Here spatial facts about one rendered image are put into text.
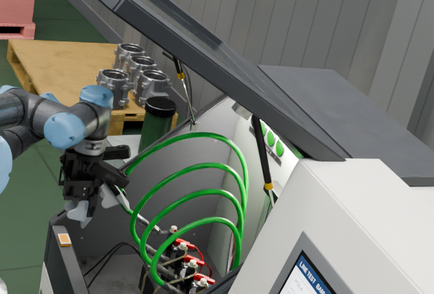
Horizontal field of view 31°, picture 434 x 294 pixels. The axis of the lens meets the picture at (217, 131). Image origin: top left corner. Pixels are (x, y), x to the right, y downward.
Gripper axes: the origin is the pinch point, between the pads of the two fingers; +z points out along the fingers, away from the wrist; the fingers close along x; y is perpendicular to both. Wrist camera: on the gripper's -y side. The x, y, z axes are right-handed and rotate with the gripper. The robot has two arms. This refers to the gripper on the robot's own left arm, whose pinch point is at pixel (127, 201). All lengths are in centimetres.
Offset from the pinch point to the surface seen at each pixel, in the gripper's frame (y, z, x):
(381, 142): -63, 25, 9
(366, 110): -69, 24, -12
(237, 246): -17.1, 20.5, 18.5
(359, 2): -134, 47, -190
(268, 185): -31.4, 6.4, 31.4
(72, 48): 13, 8, -418
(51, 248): 30.6, 8.5, -31.5
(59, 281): 32.0, 14.1, -19.0
